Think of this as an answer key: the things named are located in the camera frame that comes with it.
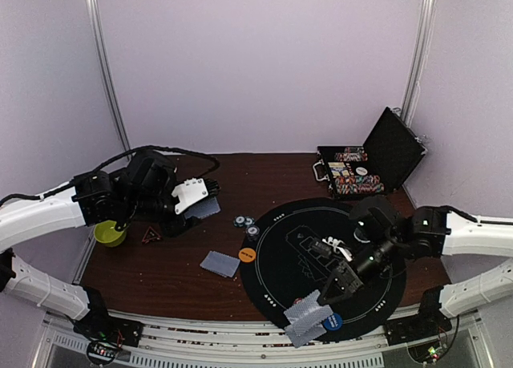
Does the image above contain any blue small blind button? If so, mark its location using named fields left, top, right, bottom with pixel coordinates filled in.
left=322, top=313, right=343, bottom=332

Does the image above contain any grey playing card deck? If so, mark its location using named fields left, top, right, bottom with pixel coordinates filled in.
left=184, top=196, right=220, bottom=220

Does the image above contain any dealt card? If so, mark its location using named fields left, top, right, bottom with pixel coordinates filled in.
left=285, top=324, right=327, bottom=348

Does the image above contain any purple poker chip stack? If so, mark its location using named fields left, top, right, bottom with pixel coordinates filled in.
left=245, top=225, right=260, bottom=241

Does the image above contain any orange big blind button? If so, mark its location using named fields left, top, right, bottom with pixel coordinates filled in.
left=238, top=248, right=257, bottom=263

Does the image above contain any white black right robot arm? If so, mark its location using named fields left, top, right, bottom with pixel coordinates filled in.
left=317, top=196, right=512, bottom=338

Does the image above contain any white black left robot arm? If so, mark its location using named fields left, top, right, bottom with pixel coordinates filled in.
left=1, top=145, right=220, bottom=339

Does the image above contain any black red triangle marker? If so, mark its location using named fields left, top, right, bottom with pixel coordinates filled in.
left=141, top=226, right=162, bottom=245

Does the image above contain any round black poker mat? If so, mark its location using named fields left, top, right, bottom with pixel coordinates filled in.
left=240, top=198, right=406, bottom=342

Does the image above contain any lime green bowl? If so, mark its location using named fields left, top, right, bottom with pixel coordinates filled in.
left=93, top=220, right=127, bottom=248

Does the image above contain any poker chip row in case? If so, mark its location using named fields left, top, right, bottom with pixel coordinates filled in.
left=334, top=152, right=368, bottom=162
left=337, top=183, right=385, bottom=195
left=343, top=147, right=364, bottom=154
left=335, top=175, right=381, bottom=185

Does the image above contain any white dealer button in case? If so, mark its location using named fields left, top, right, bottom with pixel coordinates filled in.
left=355, top=167, right=368, bottom=176

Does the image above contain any blue playing card box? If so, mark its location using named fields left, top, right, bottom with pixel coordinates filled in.
left=328, top=162, right=352, bottom=178

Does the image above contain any black poker chip case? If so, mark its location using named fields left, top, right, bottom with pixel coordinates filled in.
left=313, top=107, right=427, bottom=200

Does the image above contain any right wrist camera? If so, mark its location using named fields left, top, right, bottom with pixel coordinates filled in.
left=310, top=237, right=353, bottom=261

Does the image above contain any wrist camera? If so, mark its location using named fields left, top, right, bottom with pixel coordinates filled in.
left=310, top=237, right=353, bottom=261
left=172, top=178, right=220, bottom=215

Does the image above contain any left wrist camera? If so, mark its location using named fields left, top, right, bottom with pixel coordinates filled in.
left=172, top=178, right=220, bottom=215

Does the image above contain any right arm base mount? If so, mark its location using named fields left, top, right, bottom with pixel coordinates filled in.
left=384, top=312, right=452, bottom=346

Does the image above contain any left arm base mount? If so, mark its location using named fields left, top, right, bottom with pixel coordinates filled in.
left=70, top=311, right=143, bottom=347

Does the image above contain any left aluminium corner post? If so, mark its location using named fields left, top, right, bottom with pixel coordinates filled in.
left=85, top=0, right=131, bottom=151

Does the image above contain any aluminium corner post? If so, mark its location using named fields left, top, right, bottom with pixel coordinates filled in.
left=402, top=0, right=436, bottom=127
left=85, top=0, right=131, bottom=151

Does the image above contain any right aluminium corner post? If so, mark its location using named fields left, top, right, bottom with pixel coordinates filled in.
left=402, top=0, right=436, bottom=127

